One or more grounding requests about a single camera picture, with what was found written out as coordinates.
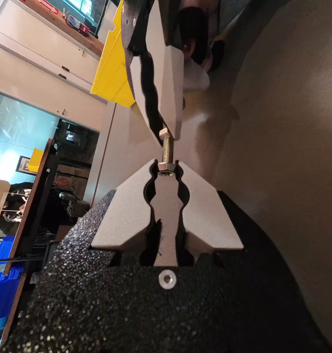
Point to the yellow bin with black divider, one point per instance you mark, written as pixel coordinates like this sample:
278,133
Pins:
110,77

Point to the black charging dock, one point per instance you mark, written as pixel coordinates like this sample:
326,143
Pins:
77,206

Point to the white door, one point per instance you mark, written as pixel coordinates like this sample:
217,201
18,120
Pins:
31,27
31,71

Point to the wooden table with black legs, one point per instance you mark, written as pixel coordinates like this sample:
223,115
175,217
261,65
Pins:
29,206

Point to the steel hex nut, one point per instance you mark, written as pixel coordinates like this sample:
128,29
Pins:
166,166

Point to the cardboard box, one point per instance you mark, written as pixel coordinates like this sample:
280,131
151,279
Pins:
72,176

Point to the small yellow bin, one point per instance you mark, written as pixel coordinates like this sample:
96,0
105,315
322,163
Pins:
35,161

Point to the black light stand pole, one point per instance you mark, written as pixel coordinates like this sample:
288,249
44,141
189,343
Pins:
17,259

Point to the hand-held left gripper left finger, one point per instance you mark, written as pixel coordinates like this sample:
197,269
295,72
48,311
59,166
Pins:
122,220

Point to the person's right hand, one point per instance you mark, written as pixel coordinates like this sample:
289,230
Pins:
190,47

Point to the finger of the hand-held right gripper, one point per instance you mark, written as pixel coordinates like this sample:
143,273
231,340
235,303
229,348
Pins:
137,91
171,91

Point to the tall blue plastic crate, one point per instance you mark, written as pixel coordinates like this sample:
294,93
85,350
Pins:
3,297

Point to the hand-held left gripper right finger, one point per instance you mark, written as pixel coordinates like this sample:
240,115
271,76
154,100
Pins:
210,220

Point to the steel hex bolt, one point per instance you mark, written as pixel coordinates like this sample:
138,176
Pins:
167,151

